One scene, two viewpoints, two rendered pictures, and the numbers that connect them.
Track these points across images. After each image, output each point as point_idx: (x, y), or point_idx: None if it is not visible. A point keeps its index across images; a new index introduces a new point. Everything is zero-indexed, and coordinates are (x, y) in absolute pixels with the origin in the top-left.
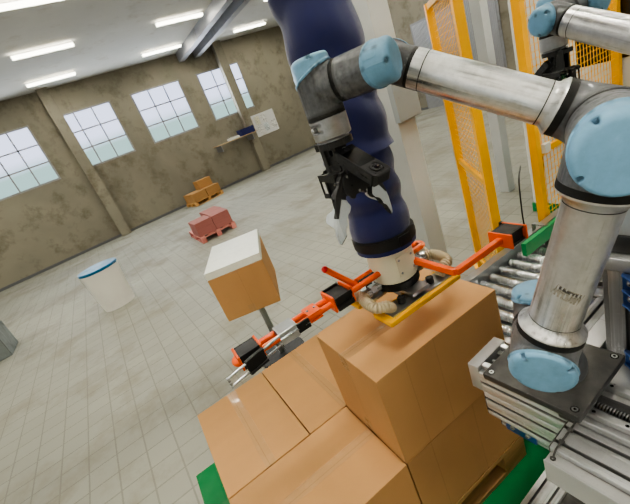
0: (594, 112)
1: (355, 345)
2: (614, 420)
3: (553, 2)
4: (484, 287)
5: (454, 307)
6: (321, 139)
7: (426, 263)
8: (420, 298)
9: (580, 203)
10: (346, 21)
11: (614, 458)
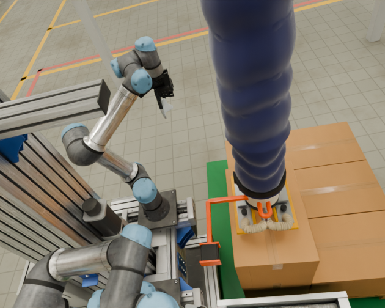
0: (74, 125)
1: None
2: (135, 210)
3: (121, 240)
4: (242, 264)
5: (241, 234)
6: None
7: (230, 196)
8: None
9: None
10: (210, 51)
11: (134, 204)
